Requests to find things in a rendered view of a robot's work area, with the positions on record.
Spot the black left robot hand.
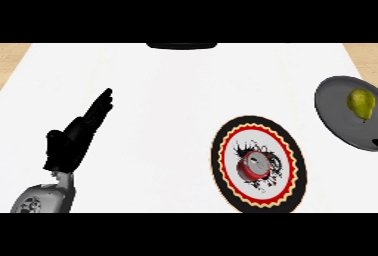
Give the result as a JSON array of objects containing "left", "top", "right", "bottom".
[{"left": 42, "top": 87, "right": 116, "bottom": 174}]

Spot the grey plate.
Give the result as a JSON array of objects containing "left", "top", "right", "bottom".
[{"left": 314, "top": 75, "right": 378, "bottom": 153}]

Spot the green pear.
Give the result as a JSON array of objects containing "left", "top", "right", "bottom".
[{"left": 346, "top": 87, "right": 378, "bottom": 123}]

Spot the small red pan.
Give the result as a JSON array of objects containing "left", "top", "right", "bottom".
[{"left": 235, "top": 149, "right": 275, "bottom": 183}]

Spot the round black red patterned placemat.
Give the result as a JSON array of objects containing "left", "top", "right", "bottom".
[{"left": 210, "top": 115, "right": 309, "bottom": 214}]

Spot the black appliance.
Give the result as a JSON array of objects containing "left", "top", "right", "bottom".
[{"left": 145, "top": 42, "right": 219, "bottom": 51}]

